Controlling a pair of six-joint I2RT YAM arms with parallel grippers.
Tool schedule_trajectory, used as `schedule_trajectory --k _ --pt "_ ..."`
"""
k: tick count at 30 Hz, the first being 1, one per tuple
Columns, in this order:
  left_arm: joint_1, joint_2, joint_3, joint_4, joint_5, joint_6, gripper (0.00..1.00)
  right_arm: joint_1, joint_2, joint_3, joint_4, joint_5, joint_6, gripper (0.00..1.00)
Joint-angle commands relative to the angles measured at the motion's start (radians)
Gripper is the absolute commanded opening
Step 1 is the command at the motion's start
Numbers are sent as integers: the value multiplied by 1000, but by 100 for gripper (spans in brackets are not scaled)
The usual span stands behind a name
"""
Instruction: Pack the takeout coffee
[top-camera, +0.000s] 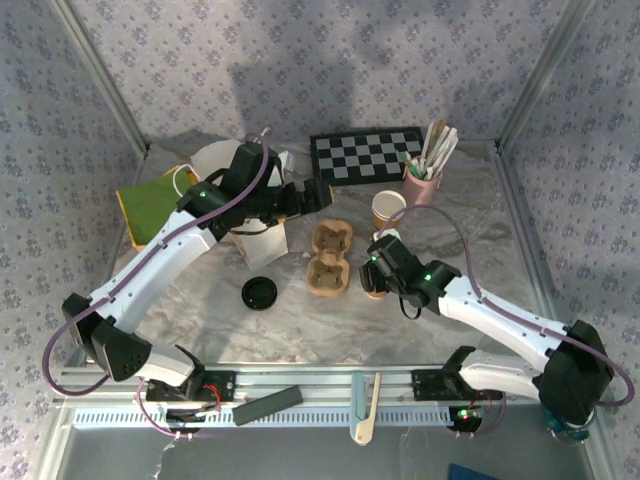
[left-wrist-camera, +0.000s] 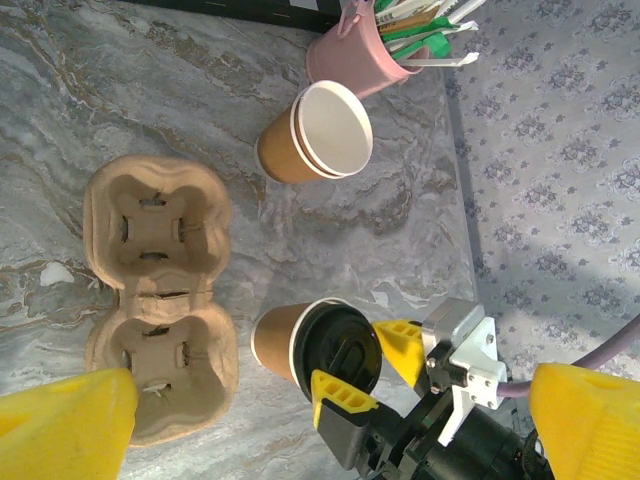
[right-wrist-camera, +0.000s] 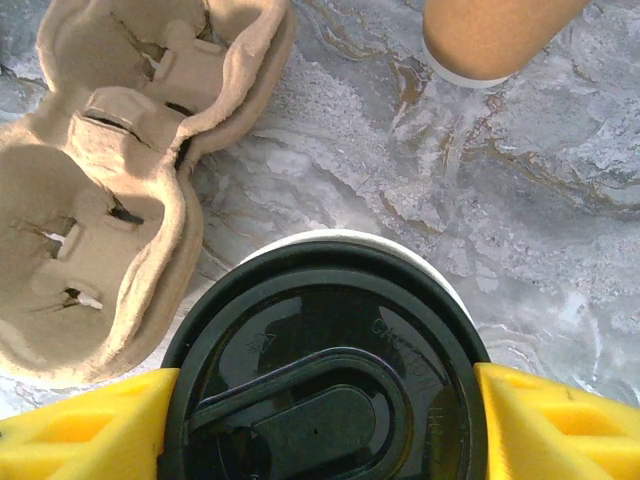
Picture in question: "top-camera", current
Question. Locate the brown pulp cup carrier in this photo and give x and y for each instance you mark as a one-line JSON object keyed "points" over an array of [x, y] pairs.
{"points": [[330, 280]]}

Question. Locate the dark blue cloth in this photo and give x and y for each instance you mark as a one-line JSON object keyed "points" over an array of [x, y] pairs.
{"points": [[467, 474]]}

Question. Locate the green white stirrer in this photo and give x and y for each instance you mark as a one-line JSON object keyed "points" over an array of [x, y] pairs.
{"points": [[406, 159]]}

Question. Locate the pink holder cup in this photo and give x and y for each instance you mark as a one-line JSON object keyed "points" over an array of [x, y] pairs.
{"points": [[420, 192]]}

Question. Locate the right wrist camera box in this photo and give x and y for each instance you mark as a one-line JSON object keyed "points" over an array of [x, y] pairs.
{"points": [[387, 235]]}

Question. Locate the black flat bar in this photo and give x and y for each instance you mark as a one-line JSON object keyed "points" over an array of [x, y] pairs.
{"points": [[267, 405]]}

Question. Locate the black plastic cup lid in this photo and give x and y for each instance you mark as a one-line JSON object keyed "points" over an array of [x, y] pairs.
{"points": [[259, 294]]}

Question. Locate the black grey chessboard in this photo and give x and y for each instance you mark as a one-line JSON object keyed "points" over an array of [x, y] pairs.
{"points": [[365, 155]]}

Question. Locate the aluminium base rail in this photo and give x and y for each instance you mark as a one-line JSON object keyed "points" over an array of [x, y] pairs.
{"points": [[320, 380]]}

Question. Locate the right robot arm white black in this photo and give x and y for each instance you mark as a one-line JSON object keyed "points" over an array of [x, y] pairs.
{"points": [[500, 320]]}

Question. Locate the aluminium frame post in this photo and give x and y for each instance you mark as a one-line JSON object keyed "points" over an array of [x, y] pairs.
{"points": [[545, 75], [101, 75]]}

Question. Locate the brown paper coffee cup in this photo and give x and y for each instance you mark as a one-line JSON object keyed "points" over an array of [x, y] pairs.
{"points": [[386, 224], [389, 204], [376, 294]]}

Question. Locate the wooden spatula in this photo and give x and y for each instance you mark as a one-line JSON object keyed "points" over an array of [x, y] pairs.
{"points": [[364, 430]]}

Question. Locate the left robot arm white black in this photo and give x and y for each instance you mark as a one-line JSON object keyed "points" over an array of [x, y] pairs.
{"points": [[150, 280]]}

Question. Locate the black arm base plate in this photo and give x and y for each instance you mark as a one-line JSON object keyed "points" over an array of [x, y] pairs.
{"points": [[425, 385], [225, 385]]}

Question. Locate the pale blue bracket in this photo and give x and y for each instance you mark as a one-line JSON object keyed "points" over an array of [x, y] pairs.
{"points": [[357, 395]]}

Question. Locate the black controller board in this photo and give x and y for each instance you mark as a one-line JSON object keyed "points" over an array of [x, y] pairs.
{"points": [[465, 422], [182, 416]]}

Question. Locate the animal print paper gift bag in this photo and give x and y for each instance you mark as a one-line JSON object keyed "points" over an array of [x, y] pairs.
{"points": [[265, 245]]}

